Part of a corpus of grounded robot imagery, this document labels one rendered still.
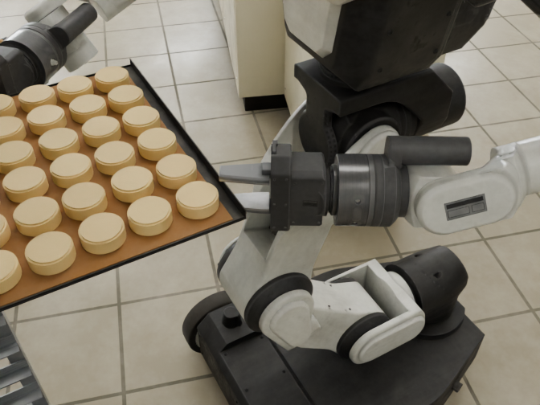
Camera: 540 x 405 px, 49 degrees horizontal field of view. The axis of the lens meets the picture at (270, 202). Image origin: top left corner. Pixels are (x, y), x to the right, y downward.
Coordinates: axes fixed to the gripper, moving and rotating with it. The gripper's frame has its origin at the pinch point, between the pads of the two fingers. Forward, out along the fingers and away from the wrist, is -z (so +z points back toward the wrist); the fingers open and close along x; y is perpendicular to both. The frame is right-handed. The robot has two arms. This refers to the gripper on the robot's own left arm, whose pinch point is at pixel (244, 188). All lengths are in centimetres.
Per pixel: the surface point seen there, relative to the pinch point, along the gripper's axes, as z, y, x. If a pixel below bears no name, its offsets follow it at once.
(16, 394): -53, -12, -72
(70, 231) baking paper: -19.7, 7.0, -0.7
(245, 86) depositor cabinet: -10, -156, -82
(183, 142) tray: -8.8, -10.1, -0.8
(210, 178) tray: -4.5, -2.6, -0.8
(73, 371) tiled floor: -51, -32, -96
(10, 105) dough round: -33.6, -15.5, 1.2
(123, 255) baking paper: -12.8, 10.7, -0.7
